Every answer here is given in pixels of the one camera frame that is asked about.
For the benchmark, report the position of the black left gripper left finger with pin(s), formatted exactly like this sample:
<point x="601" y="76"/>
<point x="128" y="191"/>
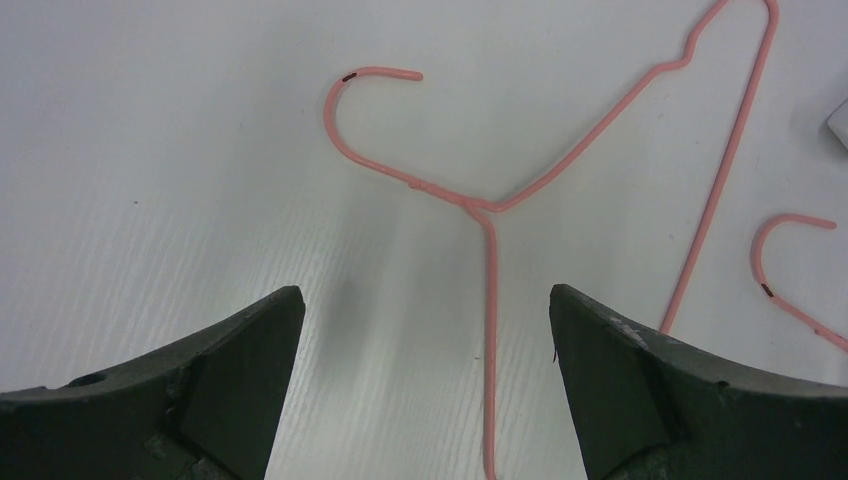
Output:
<point x="206" y="406"/>

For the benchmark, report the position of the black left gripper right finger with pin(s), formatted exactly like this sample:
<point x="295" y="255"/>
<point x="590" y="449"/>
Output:
<point x="647" y="406"/>

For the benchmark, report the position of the thin pink wire hanger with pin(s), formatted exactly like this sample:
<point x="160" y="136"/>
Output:
<point x="479" y="209"/>

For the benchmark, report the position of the silver clothes rack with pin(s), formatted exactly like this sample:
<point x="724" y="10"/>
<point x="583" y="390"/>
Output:
<point x="838" y="123"/>

